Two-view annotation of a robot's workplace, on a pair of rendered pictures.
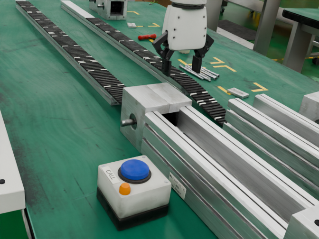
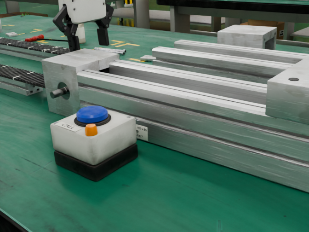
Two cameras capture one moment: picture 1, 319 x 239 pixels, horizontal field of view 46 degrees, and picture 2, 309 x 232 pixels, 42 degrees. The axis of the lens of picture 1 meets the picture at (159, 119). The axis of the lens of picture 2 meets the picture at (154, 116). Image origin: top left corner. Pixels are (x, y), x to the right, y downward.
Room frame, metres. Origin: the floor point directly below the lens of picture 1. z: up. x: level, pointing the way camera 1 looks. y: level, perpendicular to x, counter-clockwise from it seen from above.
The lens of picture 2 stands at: (-0.05, 0.08, 1.04)
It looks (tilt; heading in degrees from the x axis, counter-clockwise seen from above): 22 degrees down; 344
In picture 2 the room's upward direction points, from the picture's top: 3 degrees counter-clockwise
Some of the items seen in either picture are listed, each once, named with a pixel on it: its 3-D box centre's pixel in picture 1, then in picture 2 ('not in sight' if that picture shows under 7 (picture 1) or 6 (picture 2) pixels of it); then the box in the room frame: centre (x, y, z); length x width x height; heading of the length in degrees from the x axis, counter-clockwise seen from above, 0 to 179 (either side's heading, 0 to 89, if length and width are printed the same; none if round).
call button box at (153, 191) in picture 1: (137, 188); (99, 137); (0.44, 0.02, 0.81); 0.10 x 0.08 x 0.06; 124
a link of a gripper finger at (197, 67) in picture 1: (201, 59); (105, 30); (0.90, -0.08, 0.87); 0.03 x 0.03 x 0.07; 30
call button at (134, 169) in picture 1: (134, 171); (92, 117); (0.43, 0.03, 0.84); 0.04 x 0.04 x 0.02
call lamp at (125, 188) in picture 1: (125, 188); (91, 129); (0.39, 0.03, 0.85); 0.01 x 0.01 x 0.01
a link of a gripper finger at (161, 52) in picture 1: (162, 62); (68, 39); (0.85, 0.01, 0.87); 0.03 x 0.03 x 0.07; 30
